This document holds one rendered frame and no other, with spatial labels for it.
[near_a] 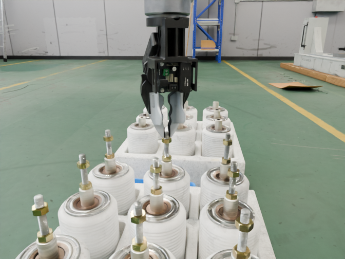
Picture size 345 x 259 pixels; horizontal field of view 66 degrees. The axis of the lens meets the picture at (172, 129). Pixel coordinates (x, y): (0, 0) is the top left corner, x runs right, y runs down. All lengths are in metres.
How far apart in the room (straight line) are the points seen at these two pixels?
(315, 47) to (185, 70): 4.39
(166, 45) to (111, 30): 6.51
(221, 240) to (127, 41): 6.55
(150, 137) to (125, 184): 0.29
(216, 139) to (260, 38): 6.18
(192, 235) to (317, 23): 4.58
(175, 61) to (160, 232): 0.26
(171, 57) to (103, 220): 0.28
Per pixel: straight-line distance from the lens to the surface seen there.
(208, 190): 0.53
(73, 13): 7.22
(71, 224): 0.46
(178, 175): 0.54
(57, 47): 7.40
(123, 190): 0.56
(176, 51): 0.43
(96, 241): 0.48
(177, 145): 0.80
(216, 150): 0.80
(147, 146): 0.82
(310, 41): 4.89
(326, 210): 1.01
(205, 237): 0.45
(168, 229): 0.43
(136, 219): 0.31
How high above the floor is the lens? 0.51
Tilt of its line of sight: 19 degrees down
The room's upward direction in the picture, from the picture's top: straight up
